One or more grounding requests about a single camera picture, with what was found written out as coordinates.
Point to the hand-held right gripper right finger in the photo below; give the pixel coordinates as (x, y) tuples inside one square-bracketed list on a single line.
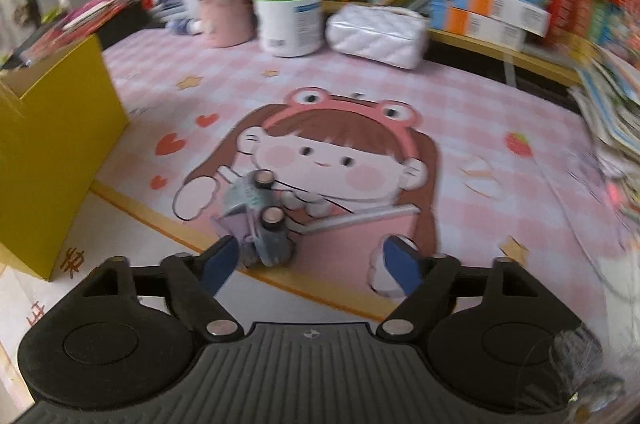
[(402, 266)]

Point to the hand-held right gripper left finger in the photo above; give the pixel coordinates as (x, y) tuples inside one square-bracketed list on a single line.
[(220, 266)]

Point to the yellow cardboard box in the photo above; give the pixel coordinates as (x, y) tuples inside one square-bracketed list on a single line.
[(45, 153)]

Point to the white quilted pouch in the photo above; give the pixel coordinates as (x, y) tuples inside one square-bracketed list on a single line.
[(375, 36)]

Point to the orange blue box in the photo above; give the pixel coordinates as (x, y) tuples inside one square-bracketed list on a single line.
[(475, 26), (500, 6)]

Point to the white jar green lid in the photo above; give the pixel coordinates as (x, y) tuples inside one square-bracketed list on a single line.
[(287, 23)]

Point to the stack of magazines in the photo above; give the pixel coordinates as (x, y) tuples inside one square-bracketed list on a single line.
[(610, 113)]

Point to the red paper sheets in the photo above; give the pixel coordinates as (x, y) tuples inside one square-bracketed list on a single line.
[(80, 21)]

